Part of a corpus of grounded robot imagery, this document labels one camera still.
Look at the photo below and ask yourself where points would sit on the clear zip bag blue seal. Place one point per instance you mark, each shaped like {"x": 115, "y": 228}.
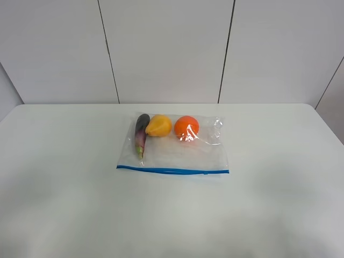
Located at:
{"x": 167, "y": 155}

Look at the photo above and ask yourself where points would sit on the yellow pear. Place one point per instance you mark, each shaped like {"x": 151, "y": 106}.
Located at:
{"x": 159, "y": 126}

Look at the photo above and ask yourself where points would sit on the orange fruit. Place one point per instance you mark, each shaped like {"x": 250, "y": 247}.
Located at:
{"x": 186, "y": 128}

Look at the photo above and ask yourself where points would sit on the purple eggplant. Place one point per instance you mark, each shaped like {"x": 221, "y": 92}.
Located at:
{"x": 140, "y": 134}

